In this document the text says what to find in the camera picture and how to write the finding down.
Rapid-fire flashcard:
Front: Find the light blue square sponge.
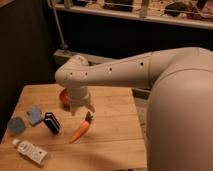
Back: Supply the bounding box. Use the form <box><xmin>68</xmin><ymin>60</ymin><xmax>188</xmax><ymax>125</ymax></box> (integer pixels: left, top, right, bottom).
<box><xmin>27</xmin><ymin>106</ymin><xmax>43</xmax><ymax>126</ymax></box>

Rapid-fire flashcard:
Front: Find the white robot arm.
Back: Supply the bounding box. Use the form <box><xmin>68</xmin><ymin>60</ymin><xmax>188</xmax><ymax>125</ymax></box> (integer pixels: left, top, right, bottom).
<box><xmin>55</xmin><ymin>47</ymin><xmax>213</xmax><ymax>171</ymax></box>

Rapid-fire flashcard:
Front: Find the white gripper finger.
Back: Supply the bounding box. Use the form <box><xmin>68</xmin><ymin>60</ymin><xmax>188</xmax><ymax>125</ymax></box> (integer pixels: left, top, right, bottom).
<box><xmin>70</xmin><ymin>106</ymin><xmax>77</xmax><ymax>116</ymax></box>
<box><xmin>86</xmin><ymin>104</ymin><xmax>95</xmax><ymax>113</ymax></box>

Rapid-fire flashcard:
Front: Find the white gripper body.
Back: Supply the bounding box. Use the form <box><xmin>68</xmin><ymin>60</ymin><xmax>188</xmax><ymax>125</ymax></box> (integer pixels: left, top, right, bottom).
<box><xmin>68</xmin><ymin>86</ymin><xmax>90</xmax><ymax>107</ymax></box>

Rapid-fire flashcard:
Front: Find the blue round sponge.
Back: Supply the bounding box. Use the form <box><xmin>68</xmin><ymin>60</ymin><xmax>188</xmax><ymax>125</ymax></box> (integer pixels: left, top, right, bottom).
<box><xmin>7</xmin><ymin>117</ymin><xmax>26</xmax><ymax>134</ymax></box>

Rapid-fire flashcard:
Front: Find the red bowl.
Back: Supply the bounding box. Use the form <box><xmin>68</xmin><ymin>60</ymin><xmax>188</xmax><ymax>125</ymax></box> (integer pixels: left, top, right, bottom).
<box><xmin>59</xmin><ymin>89</ymin><xmax>70</xmax><ymax>107</ymax></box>

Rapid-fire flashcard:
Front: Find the white tube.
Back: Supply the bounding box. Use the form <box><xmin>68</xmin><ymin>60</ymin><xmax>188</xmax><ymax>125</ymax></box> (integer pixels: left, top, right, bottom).
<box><xmin>12</xmin><ymin>139</ymin><xmax>48</xmax><ymax>166</ymax></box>

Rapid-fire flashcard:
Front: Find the orange toy carrot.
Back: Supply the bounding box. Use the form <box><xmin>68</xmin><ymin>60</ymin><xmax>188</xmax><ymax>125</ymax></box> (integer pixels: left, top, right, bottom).
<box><xmin>69</xmin><ymin>112</ymin><xmax>93</xmax><ymax>144</ymax></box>

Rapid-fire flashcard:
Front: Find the black striped eraser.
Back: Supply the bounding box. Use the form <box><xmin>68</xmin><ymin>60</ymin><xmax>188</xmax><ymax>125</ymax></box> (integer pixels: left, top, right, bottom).
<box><xmin>44</xmin><ymin>112</ymin><xmax>60</xmax><ymax>134</ymax></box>

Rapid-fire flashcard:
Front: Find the metal pole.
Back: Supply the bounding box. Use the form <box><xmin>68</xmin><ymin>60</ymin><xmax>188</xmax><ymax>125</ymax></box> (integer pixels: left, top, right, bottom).
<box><xmin>50</xmin><ymin>0</ymin><xmax>68</xmax><ymax>52</ymax></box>

